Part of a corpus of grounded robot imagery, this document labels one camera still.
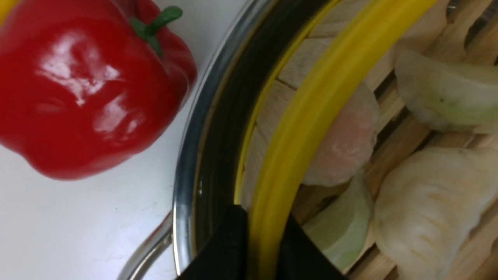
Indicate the yellow rimmed bamboo steamer basket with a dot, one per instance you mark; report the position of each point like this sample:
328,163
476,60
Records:
452,31

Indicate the red bell pepper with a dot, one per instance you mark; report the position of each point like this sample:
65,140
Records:
87,84

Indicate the pink dumpling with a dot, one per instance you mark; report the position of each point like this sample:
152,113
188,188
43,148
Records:
348,143

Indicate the pale green dumpling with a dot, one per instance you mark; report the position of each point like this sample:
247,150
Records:
341,229

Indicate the stainless steel pot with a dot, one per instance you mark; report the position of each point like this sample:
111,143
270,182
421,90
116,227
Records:
210,167

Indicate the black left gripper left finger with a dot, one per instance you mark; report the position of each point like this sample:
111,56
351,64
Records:
225,255

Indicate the white pleated dumpling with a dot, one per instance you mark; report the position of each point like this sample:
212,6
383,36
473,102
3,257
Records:
427,206

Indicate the yellow banana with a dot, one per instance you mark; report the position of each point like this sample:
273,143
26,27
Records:
6,7

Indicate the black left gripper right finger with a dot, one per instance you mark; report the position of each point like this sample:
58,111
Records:
300,259

